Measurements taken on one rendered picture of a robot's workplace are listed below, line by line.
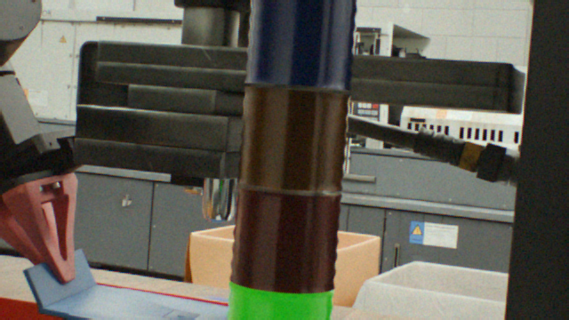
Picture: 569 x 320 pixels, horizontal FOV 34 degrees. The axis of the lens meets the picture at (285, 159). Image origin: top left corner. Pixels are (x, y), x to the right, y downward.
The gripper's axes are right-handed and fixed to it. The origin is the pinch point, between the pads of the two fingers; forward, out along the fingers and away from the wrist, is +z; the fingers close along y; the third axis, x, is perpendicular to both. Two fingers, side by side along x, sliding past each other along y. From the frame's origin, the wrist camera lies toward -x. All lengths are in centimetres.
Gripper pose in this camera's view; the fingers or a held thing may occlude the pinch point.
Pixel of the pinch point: (60, 272)
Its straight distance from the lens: 70.1
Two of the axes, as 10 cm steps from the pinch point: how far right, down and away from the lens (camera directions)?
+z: 4.2, 9.1, -0.3
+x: 3.3, -1.2, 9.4
